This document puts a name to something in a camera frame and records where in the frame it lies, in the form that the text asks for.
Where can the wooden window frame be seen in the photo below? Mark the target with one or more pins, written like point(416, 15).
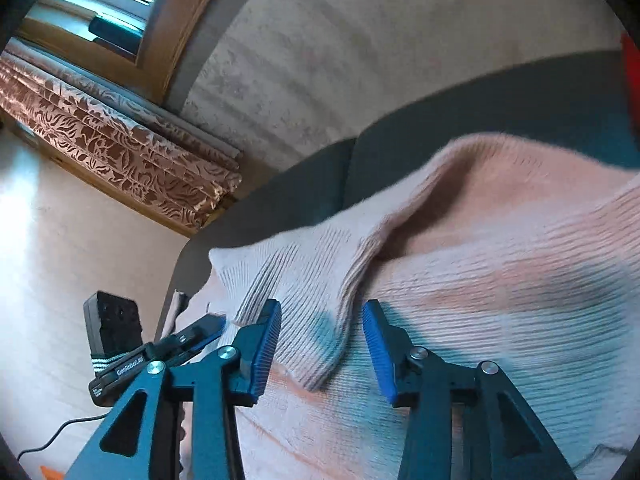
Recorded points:
point(149, 72)

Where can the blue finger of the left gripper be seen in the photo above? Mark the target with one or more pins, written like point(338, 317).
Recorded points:
point(207, 332)

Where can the dark object on windowsill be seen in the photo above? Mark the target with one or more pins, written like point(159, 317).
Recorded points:
point(116, 32)

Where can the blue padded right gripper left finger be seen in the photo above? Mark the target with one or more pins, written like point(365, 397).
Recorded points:
point(257, 344)

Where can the brown floral curtain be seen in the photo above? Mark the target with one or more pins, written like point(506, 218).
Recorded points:
point(140, 156)

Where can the pink knitted sweater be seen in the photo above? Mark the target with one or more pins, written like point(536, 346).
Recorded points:
point(496, 249)

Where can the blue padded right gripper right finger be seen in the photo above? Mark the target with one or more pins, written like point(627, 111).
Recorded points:
point(396, 360)

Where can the red knitted garment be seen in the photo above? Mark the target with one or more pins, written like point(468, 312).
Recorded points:
point(631, 57)

